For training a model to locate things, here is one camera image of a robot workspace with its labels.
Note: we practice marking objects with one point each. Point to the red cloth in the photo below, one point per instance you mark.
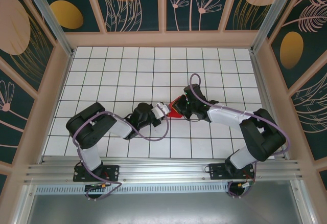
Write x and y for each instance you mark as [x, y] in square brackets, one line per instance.
[174, 114]

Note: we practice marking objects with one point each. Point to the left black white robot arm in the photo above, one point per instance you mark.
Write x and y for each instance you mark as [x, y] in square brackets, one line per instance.
[87, 129]

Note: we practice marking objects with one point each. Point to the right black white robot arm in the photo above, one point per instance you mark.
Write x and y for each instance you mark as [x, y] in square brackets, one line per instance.
[263, 137]

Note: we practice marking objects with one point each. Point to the grey metal sheet panel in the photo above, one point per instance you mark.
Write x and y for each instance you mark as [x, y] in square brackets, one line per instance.
[163, 208]

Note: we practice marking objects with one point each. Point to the small board with yellow connector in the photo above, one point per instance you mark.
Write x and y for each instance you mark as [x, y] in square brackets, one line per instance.
[244, 185]
[98, 186]

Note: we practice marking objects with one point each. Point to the aluminium front rail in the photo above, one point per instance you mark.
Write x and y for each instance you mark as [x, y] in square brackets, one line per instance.
[163, 169]

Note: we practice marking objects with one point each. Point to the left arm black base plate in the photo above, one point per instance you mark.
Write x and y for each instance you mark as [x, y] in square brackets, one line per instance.
[110, 173]

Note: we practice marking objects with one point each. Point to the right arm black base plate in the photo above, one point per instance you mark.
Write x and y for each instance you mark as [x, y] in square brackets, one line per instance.
[217, 171]

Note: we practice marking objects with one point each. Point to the aluminium side rail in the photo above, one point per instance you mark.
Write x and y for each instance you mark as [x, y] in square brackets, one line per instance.
[270, 93]

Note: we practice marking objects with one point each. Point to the aluminium corner post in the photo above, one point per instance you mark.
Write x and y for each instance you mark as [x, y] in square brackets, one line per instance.
[270, 17]
[51, 19]

